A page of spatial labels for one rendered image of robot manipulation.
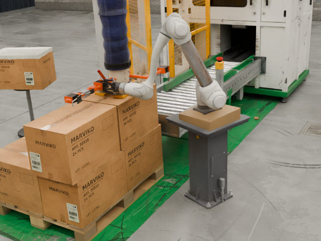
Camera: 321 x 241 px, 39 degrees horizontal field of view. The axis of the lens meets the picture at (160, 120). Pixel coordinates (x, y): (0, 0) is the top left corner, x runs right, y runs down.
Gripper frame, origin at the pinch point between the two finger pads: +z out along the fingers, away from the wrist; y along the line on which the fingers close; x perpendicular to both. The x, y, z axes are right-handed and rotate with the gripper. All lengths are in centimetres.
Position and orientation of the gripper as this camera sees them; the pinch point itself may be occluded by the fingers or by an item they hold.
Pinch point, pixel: (100, 85)
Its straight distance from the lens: 363.1
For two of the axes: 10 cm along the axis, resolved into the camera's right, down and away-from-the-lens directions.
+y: 0.5, 9.3, 3.7
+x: 5.0, -3.5, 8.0
